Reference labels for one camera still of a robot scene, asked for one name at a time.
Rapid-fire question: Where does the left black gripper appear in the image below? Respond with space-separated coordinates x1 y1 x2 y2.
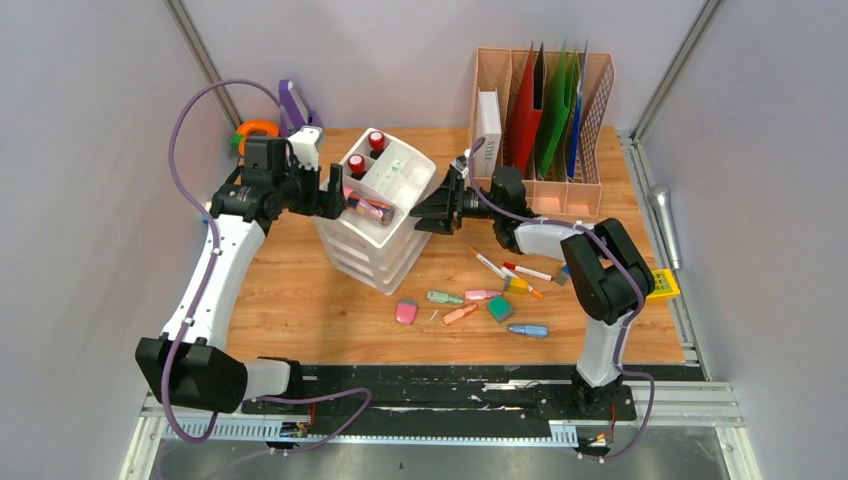
274 156 348 219

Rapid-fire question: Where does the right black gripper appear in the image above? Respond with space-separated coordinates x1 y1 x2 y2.
411 169 504 234

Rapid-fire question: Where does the red black stamp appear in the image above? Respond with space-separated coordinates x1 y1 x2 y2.
347 153 367 180

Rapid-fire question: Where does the pink highlighter pack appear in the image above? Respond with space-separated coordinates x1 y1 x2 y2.
343 187 395 226

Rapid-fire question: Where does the white plastic drawer unit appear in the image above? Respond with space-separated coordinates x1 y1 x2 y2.
314 128 439 295

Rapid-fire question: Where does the red round stamp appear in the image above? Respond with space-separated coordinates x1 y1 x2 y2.
367 130 387 159

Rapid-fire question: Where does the green mini highlighter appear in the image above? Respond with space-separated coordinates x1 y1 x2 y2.
426 290 465 306

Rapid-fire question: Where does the pink mini highlighter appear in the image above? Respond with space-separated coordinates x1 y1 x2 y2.
464 289 502 302

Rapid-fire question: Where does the white hardcover book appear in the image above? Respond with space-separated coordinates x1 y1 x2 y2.
473 90 502 177

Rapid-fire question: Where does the red folder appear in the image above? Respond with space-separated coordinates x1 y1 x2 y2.
508 43 546 176

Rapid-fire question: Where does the pink plastic file organizer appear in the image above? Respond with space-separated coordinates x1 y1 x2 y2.
470 46 615 216

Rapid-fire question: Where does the green folder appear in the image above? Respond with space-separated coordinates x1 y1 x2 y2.
534 40 577 180

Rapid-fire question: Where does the blue folder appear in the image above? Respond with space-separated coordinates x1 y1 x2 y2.
566 40 588 180

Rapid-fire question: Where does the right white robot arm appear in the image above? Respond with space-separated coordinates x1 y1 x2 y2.
410 166 655 418

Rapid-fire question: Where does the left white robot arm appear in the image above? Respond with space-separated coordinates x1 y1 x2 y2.
135 128 346 413

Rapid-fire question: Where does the red cap white marker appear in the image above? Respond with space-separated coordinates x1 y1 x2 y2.
502 262 554 281

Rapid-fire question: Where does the orange tape dispenser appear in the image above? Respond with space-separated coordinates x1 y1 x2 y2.
231 119 280 157

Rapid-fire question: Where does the orange mini highlighter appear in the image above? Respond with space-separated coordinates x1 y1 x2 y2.
442 303 478 326

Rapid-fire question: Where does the pink eraser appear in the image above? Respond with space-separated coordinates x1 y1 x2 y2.
395 299 419 325

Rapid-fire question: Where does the yellow mini highlighter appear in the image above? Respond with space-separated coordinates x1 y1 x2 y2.
503 275 531 295

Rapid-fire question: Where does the teal eraser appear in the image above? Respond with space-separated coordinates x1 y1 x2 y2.
486 296 515 323

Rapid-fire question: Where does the blue grey eraser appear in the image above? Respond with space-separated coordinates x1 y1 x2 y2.
554 264 571 286

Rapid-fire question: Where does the blue mini highlighter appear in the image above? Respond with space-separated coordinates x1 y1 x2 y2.
508 323 549 338

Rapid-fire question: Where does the yellow small crate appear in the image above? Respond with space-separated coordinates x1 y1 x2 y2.
646 268 681 301

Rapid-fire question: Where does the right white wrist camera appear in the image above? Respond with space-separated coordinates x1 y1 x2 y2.
451 149 470 178

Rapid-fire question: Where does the purple object at wall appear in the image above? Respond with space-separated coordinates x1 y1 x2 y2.
278 79 323 134

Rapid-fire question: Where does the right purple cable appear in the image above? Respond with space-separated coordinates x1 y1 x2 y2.
466 135 657 463

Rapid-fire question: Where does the purple cable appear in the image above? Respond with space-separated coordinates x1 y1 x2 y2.
158 78 372 458
466 135 657 463

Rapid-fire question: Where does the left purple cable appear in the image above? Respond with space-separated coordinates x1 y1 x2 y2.
158 78 372 458

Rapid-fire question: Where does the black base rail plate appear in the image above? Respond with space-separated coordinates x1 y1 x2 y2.
241 364 637 438

